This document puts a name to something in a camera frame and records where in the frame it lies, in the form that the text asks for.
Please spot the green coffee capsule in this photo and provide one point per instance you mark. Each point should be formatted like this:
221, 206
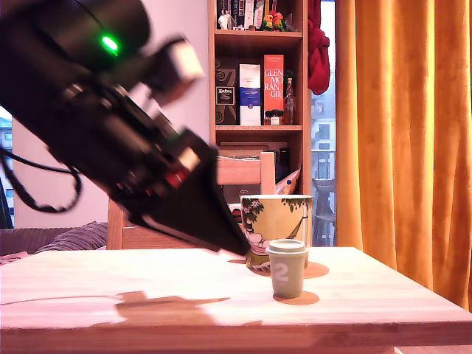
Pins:
293, 285

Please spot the hammock print coffee mug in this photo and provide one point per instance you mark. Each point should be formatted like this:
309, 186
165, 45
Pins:
280, 221

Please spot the black box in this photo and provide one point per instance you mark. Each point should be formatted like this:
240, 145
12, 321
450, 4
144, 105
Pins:
243, 193

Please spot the wooden chair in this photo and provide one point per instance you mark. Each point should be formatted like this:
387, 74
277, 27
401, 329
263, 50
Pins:
239, 171

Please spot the orange white paper roll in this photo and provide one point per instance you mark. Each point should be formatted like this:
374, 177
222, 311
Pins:
289, 180

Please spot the dark whisky box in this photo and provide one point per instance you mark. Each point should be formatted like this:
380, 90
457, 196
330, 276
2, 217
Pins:
225, 110

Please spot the white and blue whisky box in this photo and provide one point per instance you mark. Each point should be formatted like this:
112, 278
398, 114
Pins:
250, 110

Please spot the small dark bottle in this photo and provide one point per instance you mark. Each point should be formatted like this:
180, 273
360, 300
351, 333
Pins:
267, 118

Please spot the small bottle with white label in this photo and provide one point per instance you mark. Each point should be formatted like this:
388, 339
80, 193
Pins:
276, 118

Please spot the grey outdoor chair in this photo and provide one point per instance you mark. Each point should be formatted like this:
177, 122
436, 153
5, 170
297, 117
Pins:
324, 206

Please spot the clear glass bottle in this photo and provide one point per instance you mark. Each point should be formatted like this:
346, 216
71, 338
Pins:
288, 107

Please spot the black slanted stand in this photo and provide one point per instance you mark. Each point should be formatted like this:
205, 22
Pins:
4, 217

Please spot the dark purple sofa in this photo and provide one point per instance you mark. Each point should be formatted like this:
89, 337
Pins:
22, 239

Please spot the white figurine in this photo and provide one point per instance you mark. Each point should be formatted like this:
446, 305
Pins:
225, 20

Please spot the red Glenmorangie box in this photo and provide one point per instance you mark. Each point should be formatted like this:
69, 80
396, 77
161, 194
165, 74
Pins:
274, 66

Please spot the wooden bookshelf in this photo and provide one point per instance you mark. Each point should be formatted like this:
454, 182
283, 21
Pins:
258, 35

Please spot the white book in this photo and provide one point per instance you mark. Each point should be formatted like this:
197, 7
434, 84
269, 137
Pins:
249, 14

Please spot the colourful parrot figurine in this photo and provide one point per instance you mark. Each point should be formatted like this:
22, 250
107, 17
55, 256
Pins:
273, 20

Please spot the knotted red curtain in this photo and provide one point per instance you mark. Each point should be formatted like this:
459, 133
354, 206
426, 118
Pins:
318, 55

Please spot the orange curtain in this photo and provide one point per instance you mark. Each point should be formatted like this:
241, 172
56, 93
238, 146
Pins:
405, 147

